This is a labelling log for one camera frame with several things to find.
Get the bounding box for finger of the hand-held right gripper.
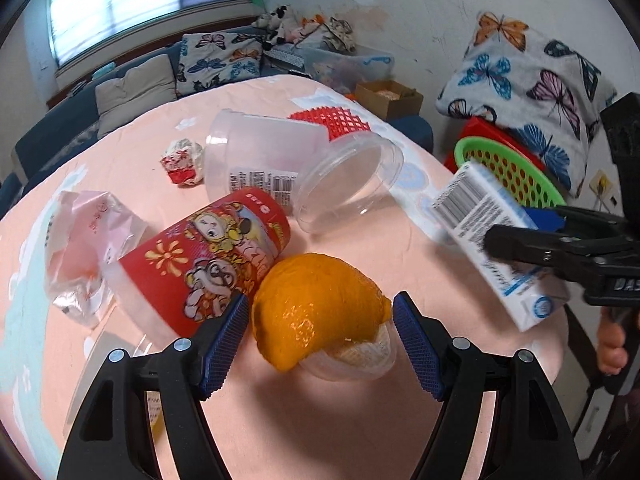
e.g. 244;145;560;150
485;224;632;282
521;204;632;241

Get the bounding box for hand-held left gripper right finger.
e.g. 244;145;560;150
392;291;583;480

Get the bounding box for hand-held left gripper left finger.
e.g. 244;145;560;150
56;292;250;480

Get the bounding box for white carton box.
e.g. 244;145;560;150
431;160;571;332

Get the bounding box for green plastic basket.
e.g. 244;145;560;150
454;137;568;211

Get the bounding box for orange peel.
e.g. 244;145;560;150
251;252;393;373

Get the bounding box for pink plastic bag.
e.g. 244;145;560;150
44;190;148;330

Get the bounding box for large clear plastic jar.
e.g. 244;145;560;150
203;108;405;233

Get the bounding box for person's right hand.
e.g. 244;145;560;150
596;305;631;377

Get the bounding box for small clear plastic cup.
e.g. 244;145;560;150
299;321;398;383

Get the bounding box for red cartoon printed canister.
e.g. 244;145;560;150
102;187;292;336

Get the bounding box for yellow wrapper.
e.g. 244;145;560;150
144;387;167;435

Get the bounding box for pink printed blanket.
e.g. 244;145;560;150
0;74;571;480

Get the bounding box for red plastic stool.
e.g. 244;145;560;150
444;116;548;173

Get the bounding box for large butterfly print pillow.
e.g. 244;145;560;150
434;10;618;198

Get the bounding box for crumpled red white wrapper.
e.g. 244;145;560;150
160;138;205;187

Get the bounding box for cardboard box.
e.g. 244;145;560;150
354;79;425;121

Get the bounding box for red foam fruit net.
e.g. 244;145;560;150
287;106;372;143

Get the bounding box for clear plastic storage box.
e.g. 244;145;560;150
300;45;396;98

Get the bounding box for blue sofa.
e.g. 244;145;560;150
0;25;435;221

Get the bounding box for beige cushion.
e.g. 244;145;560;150
95;54;178;138

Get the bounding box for small butterfly print pillow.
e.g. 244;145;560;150
175;32;264;97

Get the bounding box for cow plush toy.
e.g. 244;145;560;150
251;4;301;51

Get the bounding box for window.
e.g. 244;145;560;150
47;0;253;68

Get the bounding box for wall socket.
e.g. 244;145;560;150
590;170;614;196

